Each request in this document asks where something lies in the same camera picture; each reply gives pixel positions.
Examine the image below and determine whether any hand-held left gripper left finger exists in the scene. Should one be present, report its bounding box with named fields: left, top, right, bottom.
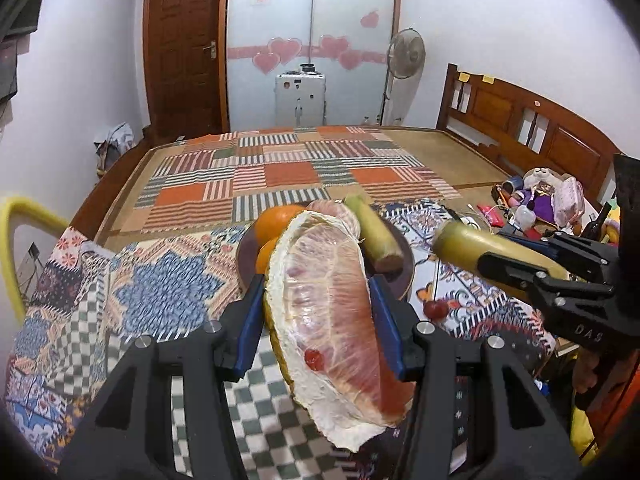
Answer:
left=60, top=274, right=266, bottom=480

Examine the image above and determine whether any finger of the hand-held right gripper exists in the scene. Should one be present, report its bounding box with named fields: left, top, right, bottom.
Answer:
left=476, top=252, right=615, bottom=312
left=497, top=232, right=620, bottom=282

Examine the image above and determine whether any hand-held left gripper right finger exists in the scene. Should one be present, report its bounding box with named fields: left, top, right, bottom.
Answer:
left=368, top=275, right=583, bottom=480

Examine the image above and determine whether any purple round plate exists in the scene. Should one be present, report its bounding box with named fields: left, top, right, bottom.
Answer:
left=236, top=219, right=415, bottom=302

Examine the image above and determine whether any large orange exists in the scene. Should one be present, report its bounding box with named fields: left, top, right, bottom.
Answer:
left=254, top=237, right=282, bottom=275
left=254, top=205, right=306, bottom=244

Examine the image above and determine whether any pomelo wedge with peel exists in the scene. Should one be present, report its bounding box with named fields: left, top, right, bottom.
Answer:
left=263, top=210, right=416, bottom=453

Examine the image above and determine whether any person's right hand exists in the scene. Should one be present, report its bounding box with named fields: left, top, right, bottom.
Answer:
left=572, top=350, right=608, bottom=395

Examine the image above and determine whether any pink pouch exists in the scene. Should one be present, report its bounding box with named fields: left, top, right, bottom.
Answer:
left=552, top=177, right=586, bottom=227

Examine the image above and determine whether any red flat packet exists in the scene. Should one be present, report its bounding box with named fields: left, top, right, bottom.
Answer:
left=477, top=203, right=506, bottom=226

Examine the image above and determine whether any purple doll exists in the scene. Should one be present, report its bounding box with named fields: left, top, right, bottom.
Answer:
left=520, top=167, right=557, bottom=222

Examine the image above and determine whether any blue floral patchwork quilt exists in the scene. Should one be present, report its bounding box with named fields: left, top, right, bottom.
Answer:
left=4, top=197, right=557, bottom=480

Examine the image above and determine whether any green checked cloth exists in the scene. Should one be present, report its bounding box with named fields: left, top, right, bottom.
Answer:
left=47, top=285, right=353, bottom=480

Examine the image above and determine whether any straw bed mat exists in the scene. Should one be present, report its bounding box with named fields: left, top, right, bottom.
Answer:
left=380, top=127, right=511, bottom=191

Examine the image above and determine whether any orange striped patchwork blanket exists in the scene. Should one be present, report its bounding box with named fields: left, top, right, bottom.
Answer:
left=134, top=126, right=462, bottom=225

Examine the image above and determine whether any wooden bed headboard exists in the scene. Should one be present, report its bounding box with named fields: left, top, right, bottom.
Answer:
left=436, top=63, right=624, bottom=213

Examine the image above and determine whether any white appliance by wardrobe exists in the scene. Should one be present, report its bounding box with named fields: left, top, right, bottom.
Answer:
left=274, top=62, right=329, bottom=127

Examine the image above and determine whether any yellow foam tube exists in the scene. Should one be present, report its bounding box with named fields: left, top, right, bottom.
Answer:
left=0, top=195, right=69, bottom=327

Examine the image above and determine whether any standing fan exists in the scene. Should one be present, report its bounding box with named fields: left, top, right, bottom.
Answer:
left=380, top=28, right=426, bottom=126

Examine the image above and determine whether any brown wooden door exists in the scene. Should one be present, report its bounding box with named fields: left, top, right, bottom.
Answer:
left=142, top=0, right=224, bottom=144

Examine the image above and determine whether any wardrobe with heart stickers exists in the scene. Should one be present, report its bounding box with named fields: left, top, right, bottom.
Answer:
left=220, top=0, right=404, bottom=134

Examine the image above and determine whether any wooden bed frame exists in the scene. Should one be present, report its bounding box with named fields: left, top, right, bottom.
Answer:
left=69, top=130, right=153, bottom=233

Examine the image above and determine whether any small black wall monitor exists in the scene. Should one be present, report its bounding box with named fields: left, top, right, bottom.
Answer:
left=0, top=35, right=19, bottom=104

